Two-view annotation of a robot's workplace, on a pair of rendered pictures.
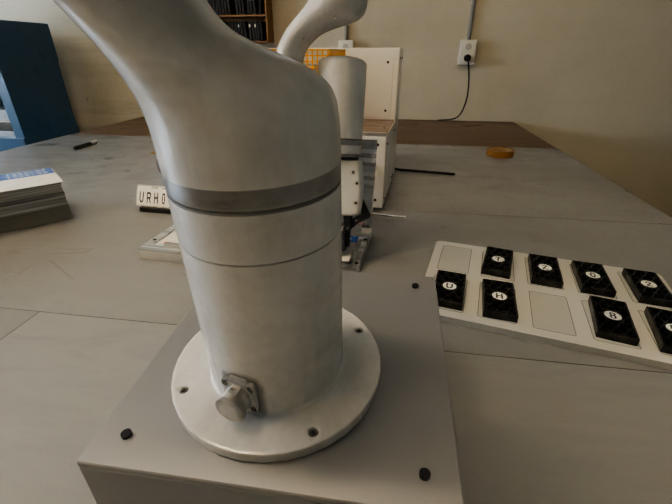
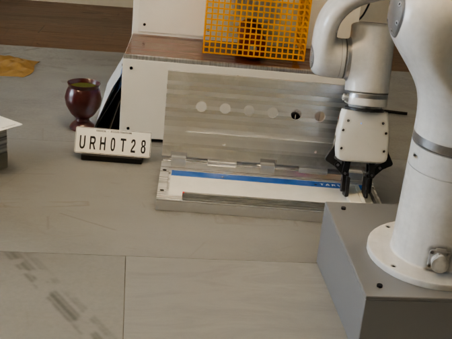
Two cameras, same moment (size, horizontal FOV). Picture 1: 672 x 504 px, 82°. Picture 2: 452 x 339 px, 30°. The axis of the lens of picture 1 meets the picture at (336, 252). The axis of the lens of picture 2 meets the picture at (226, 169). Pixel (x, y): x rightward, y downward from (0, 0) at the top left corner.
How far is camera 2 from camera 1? 1.04 m
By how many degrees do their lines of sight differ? 16
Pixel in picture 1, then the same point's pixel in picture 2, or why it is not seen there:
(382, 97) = (342, 27)
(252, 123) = not seen: outside the picture
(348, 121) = (383, 79)
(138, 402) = (368, 274)
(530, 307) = not seen: outside the picture
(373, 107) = not seen: hidden behind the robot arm
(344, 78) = (383, 43)
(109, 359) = (240, 284)
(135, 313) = (217, 254)
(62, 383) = (224, 298)
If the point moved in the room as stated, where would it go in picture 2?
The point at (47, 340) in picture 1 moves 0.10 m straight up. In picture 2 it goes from (168, 275) to (172, 218)
